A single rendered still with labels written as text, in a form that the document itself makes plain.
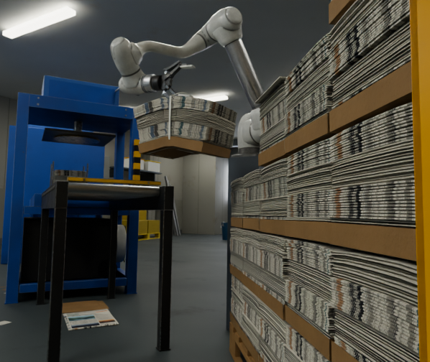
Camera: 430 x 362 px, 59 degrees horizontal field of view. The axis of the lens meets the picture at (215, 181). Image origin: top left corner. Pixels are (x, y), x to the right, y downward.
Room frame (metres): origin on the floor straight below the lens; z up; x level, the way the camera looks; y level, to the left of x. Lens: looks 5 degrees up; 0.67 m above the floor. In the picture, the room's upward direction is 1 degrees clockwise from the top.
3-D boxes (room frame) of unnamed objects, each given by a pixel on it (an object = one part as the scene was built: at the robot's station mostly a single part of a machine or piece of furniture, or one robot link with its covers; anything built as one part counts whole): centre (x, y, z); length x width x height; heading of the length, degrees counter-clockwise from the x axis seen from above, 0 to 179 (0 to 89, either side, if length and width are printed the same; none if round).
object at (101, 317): (2.44, 0.76, 0.00); 0.37 x 0.28 x 0.01; 27
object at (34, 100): (3.32, 1.21, 1.50); 0.94 x 0.68 x 0.10; 117
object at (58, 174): (3.83, 1.46, 0.93); 0.38 x 0.30 x 0.26; 27
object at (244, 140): (2.30, -0.22, 1.17); 0.18 x 0.16 x 0.22; 29
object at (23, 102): (2.85, 1.46, 0.78); 0.09 x 0.09 x 1.55; 27
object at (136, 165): (3.19, 0.66, 1.05); 0.05 x 0.05 x 0.45; 27
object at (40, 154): (5.77, 2.39, 1.04); 1.50 x 1.29 x 2.07; 27
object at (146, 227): (9.75, 2.02, 0.39); 1.39 x 1.06 x 0.79; 149
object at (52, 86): (3.32, 1.21, 1.65); 0.60 x 0.45 x 0.20; 117
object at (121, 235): (3.32, 1.21, 0.38); 0.94 x 0.69 x 0.63; 117
